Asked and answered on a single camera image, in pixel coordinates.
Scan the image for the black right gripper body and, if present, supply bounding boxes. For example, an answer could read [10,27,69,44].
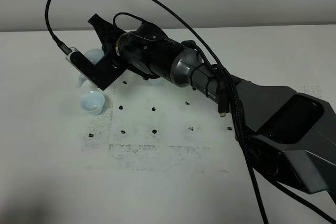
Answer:
[78,22,184,90]

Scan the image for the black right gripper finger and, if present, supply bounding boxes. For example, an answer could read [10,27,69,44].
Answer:
[88,14,123,45]

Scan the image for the light blue porcelain teapot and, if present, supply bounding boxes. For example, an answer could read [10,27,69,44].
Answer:
[76,49,104,88]

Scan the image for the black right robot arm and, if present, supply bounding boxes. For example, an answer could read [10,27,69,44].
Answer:
[67,15,335,194]

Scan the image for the light blue teacup, back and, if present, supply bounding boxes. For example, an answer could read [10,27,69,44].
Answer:
[147,78,162,86]

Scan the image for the light blue teacup, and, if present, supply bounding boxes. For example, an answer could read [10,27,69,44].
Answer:
[79,91,106,115]
[147,78,162,86]

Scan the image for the light blue teacup, front left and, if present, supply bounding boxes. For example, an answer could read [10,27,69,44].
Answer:
[79,91,106,115]

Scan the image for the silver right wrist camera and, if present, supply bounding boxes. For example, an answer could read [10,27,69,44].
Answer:
[65,47,84,71]

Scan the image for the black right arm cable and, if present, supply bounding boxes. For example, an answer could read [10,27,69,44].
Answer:
[45,0,336,224]

